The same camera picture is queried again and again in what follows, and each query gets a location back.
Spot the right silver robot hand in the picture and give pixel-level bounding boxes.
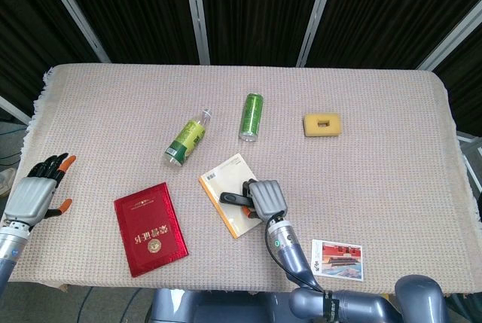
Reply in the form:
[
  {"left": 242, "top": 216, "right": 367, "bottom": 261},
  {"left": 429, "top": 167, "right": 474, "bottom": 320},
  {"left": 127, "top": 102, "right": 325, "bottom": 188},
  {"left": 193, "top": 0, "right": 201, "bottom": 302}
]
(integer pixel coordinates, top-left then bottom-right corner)
[{"left": 241, "top": 178, "right": 290, "bottom": 221}]

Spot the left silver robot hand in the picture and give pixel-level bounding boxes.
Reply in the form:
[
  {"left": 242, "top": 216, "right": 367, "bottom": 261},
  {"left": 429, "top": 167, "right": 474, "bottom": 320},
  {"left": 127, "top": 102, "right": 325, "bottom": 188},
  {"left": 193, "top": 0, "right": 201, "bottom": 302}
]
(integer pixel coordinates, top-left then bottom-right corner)
[{"left": 3, "top": 154, "right": 77, "bottom": 231}]

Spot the black clip device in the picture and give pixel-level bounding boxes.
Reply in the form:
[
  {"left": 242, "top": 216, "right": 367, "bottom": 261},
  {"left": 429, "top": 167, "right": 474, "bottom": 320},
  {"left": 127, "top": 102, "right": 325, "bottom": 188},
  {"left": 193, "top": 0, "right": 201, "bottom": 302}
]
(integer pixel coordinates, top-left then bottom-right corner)
[{"left": 219, "top": 191, "right": 252, "bottom": 206}]

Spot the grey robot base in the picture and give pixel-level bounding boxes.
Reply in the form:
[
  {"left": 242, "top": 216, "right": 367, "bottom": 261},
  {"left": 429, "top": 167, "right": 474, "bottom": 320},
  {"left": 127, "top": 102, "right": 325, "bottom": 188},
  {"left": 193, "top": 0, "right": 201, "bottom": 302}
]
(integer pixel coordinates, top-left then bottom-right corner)
[{"left": 149, "top": 288, "right": 313, "bottom": 323}]

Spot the green drink can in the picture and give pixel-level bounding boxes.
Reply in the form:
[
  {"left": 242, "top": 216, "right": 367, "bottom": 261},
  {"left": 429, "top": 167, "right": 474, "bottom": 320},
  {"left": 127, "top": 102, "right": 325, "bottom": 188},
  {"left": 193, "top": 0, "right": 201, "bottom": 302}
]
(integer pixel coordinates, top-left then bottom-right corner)
[{"left": 238, "top": 93, "right": 264, "bottom": 142}]

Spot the red booklet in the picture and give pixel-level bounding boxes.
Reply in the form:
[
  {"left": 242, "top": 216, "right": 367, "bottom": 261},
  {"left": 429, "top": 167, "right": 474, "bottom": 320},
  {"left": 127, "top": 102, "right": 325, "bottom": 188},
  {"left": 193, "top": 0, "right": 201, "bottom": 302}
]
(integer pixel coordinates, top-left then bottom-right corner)
[{"left": 113, "top": 181, "right": 189, "bottom": 279}]

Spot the yellow-spined notebook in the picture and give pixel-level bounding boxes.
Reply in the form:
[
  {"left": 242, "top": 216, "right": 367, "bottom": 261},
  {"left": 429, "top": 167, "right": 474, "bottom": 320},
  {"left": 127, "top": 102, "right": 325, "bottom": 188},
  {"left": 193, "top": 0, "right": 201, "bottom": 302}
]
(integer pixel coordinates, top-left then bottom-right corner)
[{"left": 198, "top": 152, "right": 279, "bottom": 240}]

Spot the beige woven tablecloth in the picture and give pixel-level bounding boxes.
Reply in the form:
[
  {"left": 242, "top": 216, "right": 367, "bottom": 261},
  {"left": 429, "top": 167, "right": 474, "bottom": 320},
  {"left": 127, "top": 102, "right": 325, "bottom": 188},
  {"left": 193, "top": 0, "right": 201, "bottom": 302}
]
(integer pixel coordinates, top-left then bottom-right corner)
[{"left": 0, "top": 62, "right": 482, "bottom": 300}]

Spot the picture postcard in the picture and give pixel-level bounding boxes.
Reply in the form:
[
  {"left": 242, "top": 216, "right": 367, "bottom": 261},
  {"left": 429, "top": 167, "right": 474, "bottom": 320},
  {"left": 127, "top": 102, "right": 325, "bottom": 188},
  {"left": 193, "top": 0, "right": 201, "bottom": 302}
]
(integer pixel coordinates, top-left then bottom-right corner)
[{"left": 310, "top": 239, "right": 365, "bottom": 282}]

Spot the yellow sponge with hole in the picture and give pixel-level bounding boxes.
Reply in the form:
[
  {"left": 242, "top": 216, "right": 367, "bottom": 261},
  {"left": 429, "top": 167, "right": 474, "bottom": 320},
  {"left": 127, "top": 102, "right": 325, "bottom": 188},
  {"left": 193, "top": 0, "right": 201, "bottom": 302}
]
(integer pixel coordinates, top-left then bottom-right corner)
[{"left": 302, "top": 112, "right": 343, "bottom": 139}]

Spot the green-labelled plastic bottle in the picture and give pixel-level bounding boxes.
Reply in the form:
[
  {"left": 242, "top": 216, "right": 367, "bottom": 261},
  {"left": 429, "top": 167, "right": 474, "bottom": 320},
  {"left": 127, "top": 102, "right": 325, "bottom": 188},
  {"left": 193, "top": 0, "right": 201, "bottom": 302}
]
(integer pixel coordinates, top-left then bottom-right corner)
[{"left": 163, "top": 108, "right": 213, "bottom": 167}]

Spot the black folding screen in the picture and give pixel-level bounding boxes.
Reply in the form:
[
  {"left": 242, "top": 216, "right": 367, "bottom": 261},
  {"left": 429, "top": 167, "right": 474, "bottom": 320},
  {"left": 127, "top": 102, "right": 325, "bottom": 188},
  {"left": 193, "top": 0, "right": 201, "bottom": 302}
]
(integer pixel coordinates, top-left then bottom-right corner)
[{"left": 0, "top": 0, "right": 482, "bottom": 138}]

